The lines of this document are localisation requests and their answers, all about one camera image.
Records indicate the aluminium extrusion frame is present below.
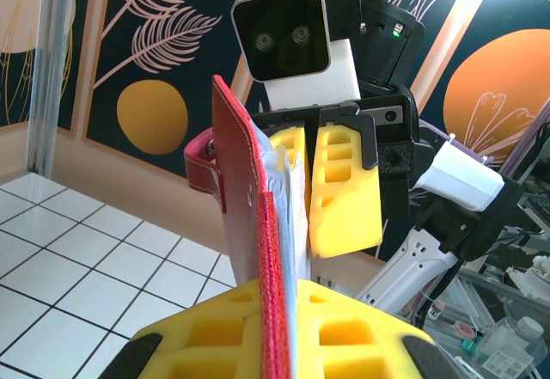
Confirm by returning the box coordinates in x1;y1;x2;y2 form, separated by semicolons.
455;262;534;354

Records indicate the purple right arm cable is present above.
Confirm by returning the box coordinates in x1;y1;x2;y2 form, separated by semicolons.
417;119;550;178

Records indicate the clear plastic bottle white cap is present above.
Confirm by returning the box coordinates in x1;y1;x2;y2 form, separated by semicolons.
480;315;547;379

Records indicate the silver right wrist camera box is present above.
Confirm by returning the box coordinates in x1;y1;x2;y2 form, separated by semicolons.
230;0;363;112

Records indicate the aluminium frame post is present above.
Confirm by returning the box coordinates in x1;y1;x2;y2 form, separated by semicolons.
27;0;77;177

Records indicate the white background machine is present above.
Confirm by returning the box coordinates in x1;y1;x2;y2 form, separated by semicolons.
506;252;550;298

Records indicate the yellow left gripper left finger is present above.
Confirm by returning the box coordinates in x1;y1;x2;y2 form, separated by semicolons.
101;278;264;379

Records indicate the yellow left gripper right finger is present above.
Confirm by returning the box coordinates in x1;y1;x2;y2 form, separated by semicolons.
295;278;464;379

